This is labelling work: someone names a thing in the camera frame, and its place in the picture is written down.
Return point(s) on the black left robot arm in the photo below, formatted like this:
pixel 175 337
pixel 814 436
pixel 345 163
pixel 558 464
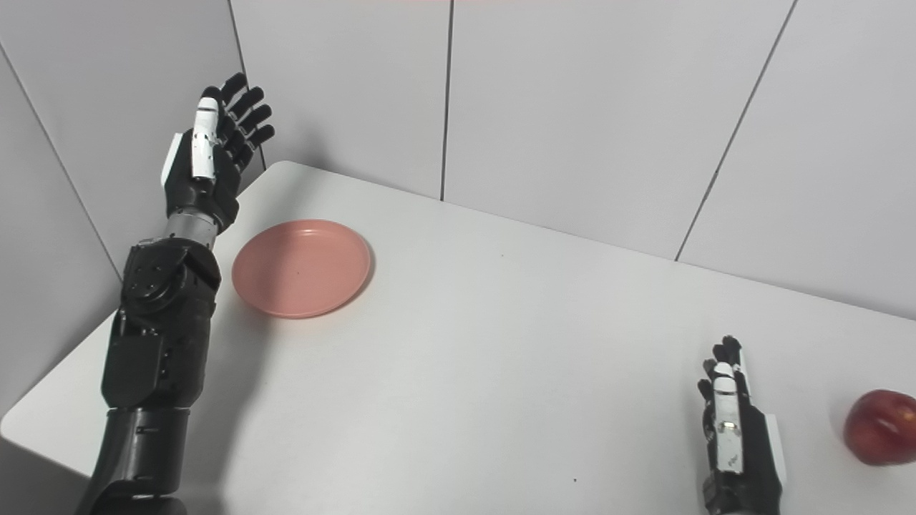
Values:
pixel 154 343

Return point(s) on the pink plate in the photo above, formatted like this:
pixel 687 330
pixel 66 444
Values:
pixel 301 268

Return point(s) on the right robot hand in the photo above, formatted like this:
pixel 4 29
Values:
pixel 737 443

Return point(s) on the red apple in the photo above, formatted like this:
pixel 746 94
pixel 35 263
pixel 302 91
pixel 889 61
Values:
pixel 882 428

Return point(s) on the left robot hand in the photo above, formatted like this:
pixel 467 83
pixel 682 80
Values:
pixel 207 164

